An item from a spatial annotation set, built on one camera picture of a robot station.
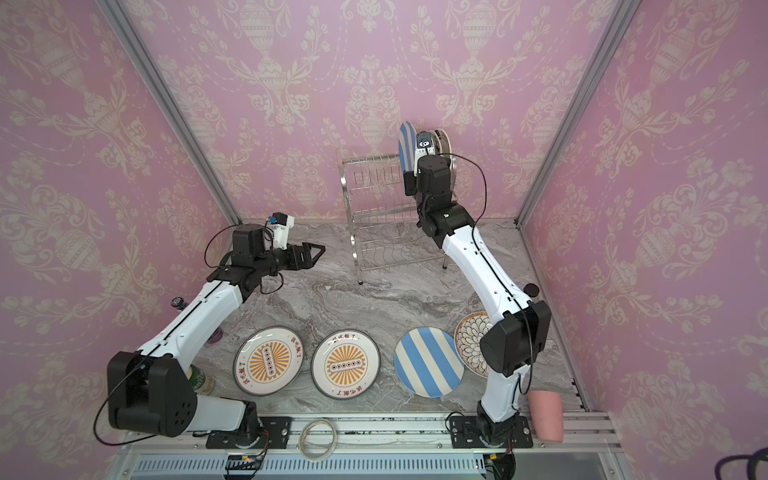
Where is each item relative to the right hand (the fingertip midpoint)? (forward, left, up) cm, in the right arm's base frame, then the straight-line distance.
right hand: (425, 159), depth 75 cm
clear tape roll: (-53, +33, -42) cm, 75 cm away
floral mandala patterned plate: (-30, -12, -44) cm, 54 cm away
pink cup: (-51, -27, -39) cm, 70 cm away
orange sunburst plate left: (-34, +46, -42) cm, 71 cm away
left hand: (-12, +31, -19) cm, 38 cm away
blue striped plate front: (-36, 0, -44) cm, 56 cm away
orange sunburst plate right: (-35, +24, -43) cm, 61 cm away
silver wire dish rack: (+10, +12, -31) cm, 34 cm away
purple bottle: (-26, +63, -22) cm, 72 cm away
